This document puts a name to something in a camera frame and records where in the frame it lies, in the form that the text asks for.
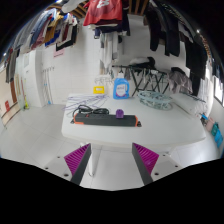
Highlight black drying rack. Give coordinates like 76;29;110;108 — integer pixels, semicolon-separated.
113;65;169;95

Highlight red hanging shirt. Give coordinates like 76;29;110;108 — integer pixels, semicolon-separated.
83;0;122;26

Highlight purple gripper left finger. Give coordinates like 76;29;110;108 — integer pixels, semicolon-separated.
64;144;92;185

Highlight dark hanging coats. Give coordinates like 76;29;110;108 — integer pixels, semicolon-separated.
145;0;208;96

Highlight purple white hangers pile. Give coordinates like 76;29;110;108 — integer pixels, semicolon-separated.
63;94;109;116

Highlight white folded cloth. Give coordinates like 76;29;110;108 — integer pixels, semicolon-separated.
171;93;203;116

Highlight white table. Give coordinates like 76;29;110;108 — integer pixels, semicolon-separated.
61;93;206;154

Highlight black power strip cable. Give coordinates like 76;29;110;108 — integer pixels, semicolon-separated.
71;104;111;118

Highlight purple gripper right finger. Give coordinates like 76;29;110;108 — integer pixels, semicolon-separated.
132;143;159;185

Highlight yellow small box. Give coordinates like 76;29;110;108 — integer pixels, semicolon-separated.
93;86;105;94

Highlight teal wire basket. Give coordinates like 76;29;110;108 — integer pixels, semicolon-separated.
138;91;172;111

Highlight colourful hanging clothes row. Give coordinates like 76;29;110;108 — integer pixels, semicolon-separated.
4;8;79;83

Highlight black orange power strip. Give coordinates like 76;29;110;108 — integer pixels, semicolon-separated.
73;113;141;127

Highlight blue detergent bottle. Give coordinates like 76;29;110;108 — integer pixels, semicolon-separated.
113;73;129;99

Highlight purple charger plug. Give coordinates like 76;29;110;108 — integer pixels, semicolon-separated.
116;109;124;119

